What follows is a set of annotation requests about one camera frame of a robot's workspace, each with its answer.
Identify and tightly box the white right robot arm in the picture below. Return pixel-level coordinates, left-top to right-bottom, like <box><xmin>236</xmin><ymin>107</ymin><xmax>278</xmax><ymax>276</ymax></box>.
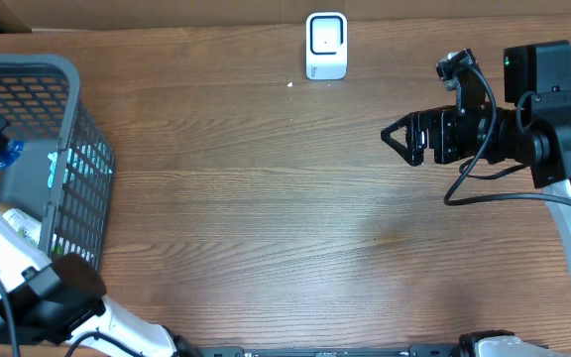
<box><xmin>381</xmin><ymin>40</ymin><xmax>571</xmax><ymax>279</ymax></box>

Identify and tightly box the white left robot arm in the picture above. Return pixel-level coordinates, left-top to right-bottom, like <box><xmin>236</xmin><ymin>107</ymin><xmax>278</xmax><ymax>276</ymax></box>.
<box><xmin>0</xmin><ymin>99</ymin><xmax>194</xmax><ymax>356</ymax></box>

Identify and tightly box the white barcode scanner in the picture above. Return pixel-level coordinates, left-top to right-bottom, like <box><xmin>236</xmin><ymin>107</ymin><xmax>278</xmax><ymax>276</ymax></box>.
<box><xmin>305</xmin><ymin>12</ymin><xmax>348</xmax><ymax>80</ymax></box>

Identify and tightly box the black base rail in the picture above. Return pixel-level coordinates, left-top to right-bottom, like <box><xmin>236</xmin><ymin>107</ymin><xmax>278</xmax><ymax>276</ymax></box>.
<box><xmin>198</xmin><ymin>343</ymin><xmax>460</xmax><ymax>357</ymax></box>

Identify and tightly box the grey plastic basket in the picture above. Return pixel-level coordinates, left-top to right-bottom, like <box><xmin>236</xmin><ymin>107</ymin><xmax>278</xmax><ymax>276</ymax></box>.
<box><xmin>0</xmin><ymin>55</ymin><xmax>115</xmax><ymax>268</ymax></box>

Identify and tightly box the cardboard back panel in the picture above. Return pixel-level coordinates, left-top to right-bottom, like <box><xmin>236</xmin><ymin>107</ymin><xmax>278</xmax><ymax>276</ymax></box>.
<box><xmin>0</xmin><ymin>0</ymin><xmax>571</xmax><ymax>32</ymax></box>

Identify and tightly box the teal wet wipes pack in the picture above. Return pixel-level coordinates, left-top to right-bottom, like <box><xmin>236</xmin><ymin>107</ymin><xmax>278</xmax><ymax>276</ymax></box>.
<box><xmin>63</xmin><ymin>143</ymin><xmax>113</xmax><ymax>183</ymax></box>

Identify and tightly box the blue snack wrapper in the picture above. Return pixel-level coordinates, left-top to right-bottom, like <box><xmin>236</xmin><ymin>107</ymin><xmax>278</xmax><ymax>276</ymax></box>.
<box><xmin>0</xmin><ymin>140</ymin><xmax>24</xmax><ymax>171</ymax></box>

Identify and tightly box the white tube gold cap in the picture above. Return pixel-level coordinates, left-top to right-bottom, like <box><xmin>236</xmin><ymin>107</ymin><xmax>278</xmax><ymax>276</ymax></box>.
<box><xmin>0</xmin><ymin>203</ymin><xmax>42</xmax><ymax>247</ymax></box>

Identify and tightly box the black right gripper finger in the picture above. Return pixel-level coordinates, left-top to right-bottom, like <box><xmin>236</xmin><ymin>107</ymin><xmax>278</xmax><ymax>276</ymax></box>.
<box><xmin>381</xmin><ymin>132</ymin><xmax>424</xmax><ymax>167</ymax></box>
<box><xmin>381</xmin><ymin>113</ymin><xmax>413</xmax><ymax>137</ymax></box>

